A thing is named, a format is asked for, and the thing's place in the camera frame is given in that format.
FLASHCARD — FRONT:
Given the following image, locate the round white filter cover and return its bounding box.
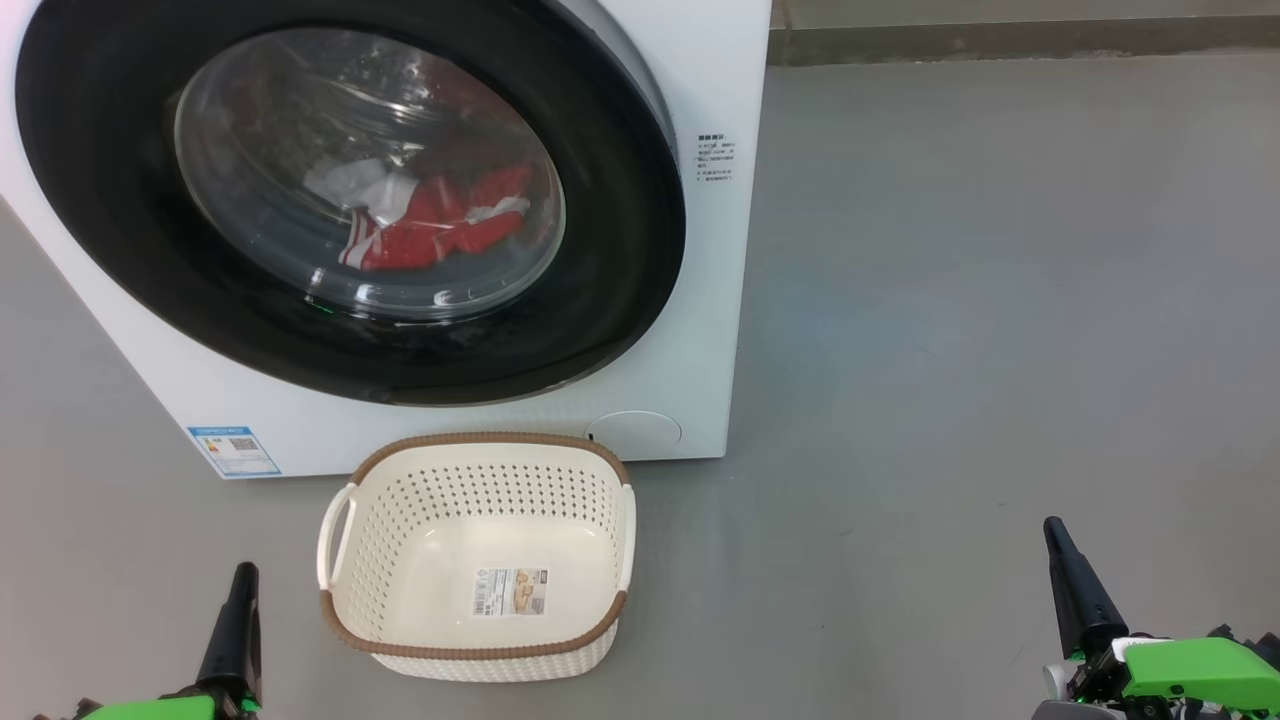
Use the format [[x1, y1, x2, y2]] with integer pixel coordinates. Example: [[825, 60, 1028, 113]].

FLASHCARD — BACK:
[[585, 411, 683, 462]]

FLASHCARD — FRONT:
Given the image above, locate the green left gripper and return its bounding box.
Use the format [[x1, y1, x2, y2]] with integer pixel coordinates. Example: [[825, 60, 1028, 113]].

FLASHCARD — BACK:
[[35, 562, 264, 720]]

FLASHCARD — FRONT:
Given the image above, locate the black round glass washer door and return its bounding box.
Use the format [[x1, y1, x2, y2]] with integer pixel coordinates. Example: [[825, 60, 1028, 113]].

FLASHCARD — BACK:
[[14, 0, 687, 407]]

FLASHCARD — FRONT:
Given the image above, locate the blue energy label sticker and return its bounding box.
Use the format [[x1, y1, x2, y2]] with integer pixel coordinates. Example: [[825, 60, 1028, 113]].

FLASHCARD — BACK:
[[187, 426, 283, 480]]

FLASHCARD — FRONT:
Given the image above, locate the white front-load washing machine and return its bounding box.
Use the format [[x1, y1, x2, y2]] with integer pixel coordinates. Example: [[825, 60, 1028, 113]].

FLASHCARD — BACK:
[[0, 0, 772, 481]]

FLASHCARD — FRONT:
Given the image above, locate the cream perforated basket brown rim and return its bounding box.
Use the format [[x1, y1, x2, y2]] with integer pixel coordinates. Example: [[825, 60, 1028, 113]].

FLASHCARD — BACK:
[[317, 432, 637, 684]]

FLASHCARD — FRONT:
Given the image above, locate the product label sticker with barcode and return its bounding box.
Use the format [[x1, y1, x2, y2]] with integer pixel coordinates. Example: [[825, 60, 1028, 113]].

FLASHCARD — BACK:
[[472, 567, 550, 617]]

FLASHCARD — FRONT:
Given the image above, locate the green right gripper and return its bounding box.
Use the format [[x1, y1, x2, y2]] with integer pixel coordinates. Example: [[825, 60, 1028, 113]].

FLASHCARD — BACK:
[[1042, 517, 1280, 720]]

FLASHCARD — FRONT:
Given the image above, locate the red garment with white part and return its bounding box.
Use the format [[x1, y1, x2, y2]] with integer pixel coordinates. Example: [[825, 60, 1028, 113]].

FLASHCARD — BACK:
[[304, 156, 471, 273]]

